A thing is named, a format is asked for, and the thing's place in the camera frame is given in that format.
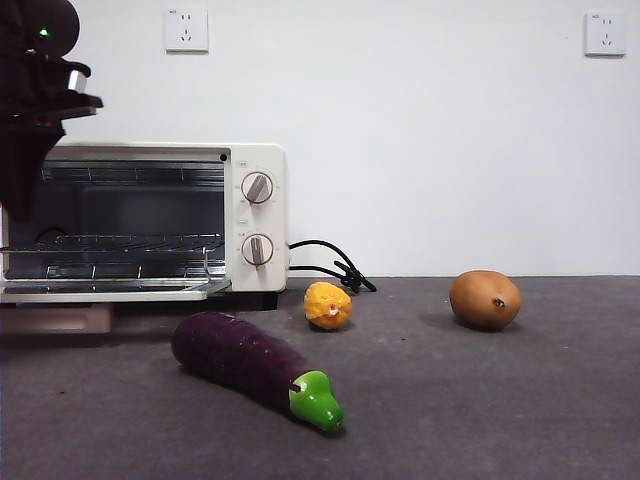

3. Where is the white wall socket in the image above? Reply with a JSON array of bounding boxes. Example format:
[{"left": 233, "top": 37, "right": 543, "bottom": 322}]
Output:
[
  {"left": 583, "top": 12, "right": 628, "bottom": 59},
  {"left": 165, "top": 7, "right": 211, "bottom": 55}
]

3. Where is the glass oven door with handle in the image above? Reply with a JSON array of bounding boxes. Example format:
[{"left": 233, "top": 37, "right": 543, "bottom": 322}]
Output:
[{"left": 0, "top": 276, "right": 234, "bottom": 336}]

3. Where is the yellow toy corn cob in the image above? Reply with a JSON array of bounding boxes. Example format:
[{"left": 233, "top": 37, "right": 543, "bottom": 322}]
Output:
[{"left": 303, "top": 281, "right": 354, "bottom": 332}]

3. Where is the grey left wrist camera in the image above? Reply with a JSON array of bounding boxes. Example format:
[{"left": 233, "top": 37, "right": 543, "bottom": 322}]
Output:
[{"left": 60, "top": 58, "right": 94, "bottom": 96}]

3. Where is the metal wire oven rack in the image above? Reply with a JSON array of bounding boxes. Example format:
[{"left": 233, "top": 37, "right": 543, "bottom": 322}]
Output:
[{"left": 0, "top": 232, "right": 227, "bottom": 262}]

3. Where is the beige oven knob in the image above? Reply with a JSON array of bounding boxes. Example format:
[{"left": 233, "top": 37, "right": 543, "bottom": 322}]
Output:
[
  {"left": 240, "top": 172, "right": 275, "bottom": 205},
  {"left": 241, "top": 233, "right": 275, "bottom": 267}
]

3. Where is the black power cable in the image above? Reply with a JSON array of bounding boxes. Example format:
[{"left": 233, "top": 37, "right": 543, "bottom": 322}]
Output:
[{"left": 287, "top": 239, "right": 378, "bottom": 295}]

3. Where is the purple toy eggplant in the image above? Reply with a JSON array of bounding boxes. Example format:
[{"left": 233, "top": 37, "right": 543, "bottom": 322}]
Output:
[{"left": 170, "top": 311, "right": 346, "bottom": 435}]

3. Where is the white toaster oven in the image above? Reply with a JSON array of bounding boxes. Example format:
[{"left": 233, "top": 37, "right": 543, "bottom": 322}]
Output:
[{"left": 0, "top": 142, "right": 291, "bottom": 314}]

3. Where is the brown potato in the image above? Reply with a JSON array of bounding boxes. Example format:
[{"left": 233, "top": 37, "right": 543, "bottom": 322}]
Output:
[{"left": 448, "top": 270, "right": 524, "bottom": 331}]

